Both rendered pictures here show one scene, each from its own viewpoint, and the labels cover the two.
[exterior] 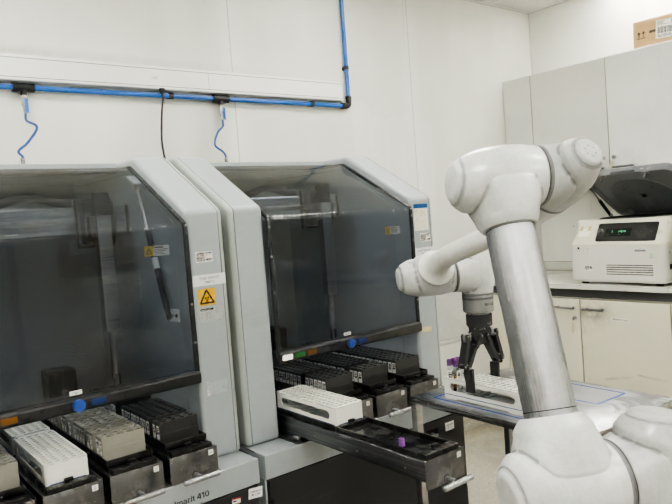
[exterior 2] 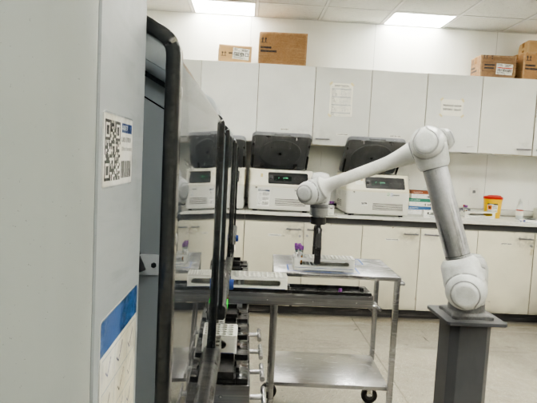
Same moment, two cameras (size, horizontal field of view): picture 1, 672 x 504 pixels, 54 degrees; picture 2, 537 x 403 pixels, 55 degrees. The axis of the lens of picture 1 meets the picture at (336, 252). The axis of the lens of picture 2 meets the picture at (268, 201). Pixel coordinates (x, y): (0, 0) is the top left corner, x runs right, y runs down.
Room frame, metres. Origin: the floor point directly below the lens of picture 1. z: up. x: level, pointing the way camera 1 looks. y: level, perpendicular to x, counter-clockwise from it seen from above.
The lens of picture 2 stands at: (0.68, 1.76, 1.33)
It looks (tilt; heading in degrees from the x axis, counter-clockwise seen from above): 5 degrees down; 306
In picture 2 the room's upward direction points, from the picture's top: 3 degrees clockwise
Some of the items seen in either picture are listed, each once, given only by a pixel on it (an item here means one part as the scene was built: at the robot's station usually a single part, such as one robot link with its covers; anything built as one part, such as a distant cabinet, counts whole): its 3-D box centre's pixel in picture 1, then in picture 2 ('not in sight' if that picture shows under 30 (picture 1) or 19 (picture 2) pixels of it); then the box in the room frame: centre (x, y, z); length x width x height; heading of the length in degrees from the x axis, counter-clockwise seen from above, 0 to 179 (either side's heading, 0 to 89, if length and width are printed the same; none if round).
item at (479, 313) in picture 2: not in sight; (463, 306); (1.27, -0.60, 0.73); 0.22 x 0.18 x 0.06; 128
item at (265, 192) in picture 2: not in sight; (280, 171); (3.35, -2.12, 1.24); 0.62 x 0.56 x 0.69; 129
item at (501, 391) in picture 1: (492, 391); (322, 262); (1.90, -0.42, 0.85); 0.30 x 0.10 x 0.06; 36
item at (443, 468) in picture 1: (358, 436); (293, 295); (1.81, -0.02, 0.78); 0.73 x 0.14 x 0.09; 38
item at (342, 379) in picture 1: (337, 384); not in sight; (2.12, 0.03, 0.85); 0.12 x 0.02 x 0.06; 129
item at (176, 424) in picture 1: (177, 428); not in sight; (1.77, 0.46, 0.85); 0.12 x 0.02 x 0.06; 128
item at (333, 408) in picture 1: (318, 405); (250, 281); (1.95, 0.09, 0.83); 0.30 x 0.10 x 0.06; 38
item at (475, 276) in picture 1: (471, 266); (319, 188); (1.92, -0.39, 1.21); 0.13 x 0.11 x 0.16; 103
